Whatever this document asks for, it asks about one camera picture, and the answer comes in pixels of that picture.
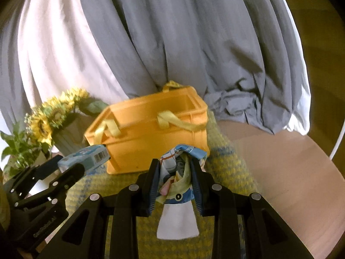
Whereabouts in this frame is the grey curtain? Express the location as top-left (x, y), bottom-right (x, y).
top-left (0, 16), bottom-right (29, 131)
top-left (77, 0), bottom-right (310, 136)

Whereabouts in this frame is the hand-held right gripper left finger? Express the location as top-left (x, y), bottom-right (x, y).
top-left (46, 158), bottom-right (162, 259)

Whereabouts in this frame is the sunflower bouquet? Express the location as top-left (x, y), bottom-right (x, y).
top-left (25, 88), bottom-right (109, 147)

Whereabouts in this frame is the yellow plaid table runner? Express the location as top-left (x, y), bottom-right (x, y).
top-left (65, 111), bottom-right (260, 259)

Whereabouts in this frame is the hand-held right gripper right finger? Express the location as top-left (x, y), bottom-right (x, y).
top-left (189, 156), bottom-right (316, 259)

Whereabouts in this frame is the printed cartoon cloth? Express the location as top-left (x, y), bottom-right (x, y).
top-left (156, 144), bottom-right (208, 240)

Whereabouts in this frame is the white sheer curtain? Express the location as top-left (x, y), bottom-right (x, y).
top-left (280, 4), bottom-right (314, 137)

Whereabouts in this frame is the small illustrated card box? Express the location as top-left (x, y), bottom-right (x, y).
top-left (58, 145), bottom-right (111, 172)

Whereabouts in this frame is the green leafy plant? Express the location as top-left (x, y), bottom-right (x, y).
top-left (0, 123), bottom-right (52, 177)

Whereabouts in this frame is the pale pink curtain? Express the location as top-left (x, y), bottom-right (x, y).
top-left (16, 0), bottom-right (131, 153)

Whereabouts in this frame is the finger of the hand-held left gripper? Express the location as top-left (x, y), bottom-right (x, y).
top-left (5, 155), bottom-right (64, 194)
top-left (16, 163), bottom-right (87, 208)

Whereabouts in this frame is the grey-green flower vase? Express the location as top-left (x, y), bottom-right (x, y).
top-left (53, 115), bottom-right (93, 155)

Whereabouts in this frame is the orange plastic crate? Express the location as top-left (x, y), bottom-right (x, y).
top-left (84, 81), bottom-right (211, 174)

